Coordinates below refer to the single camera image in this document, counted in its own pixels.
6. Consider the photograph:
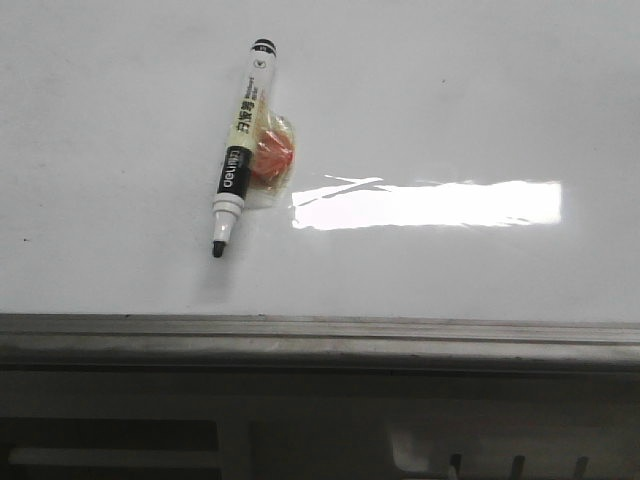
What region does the white whiteboard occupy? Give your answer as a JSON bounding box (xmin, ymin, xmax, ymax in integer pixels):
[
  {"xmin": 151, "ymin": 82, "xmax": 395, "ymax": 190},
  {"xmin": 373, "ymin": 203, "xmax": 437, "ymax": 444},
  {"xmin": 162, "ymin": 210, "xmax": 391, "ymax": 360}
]
[{"xmin": 1, "ymin": 1, "xmax": 639, "ymax": 371}]

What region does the black white whiteboard marker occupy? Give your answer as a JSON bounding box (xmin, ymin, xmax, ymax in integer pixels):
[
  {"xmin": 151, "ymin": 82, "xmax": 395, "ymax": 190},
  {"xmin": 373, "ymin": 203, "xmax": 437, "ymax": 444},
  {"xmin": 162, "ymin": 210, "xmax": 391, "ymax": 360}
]
[{"xmin": 212, "ymin": 38, "xmax": 277, "ymax": 258}]

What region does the white cabinet with vent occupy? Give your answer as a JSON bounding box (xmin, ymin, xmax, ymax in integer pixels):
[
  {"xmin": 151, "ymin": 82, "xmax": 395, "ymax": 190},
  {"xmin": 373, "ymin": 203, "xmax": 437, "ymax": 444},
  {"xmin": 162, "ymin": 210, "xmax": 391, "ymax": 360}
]
[{"xmin": 1, "ymin": 371, "xmax": 639, "ymax": 479}]

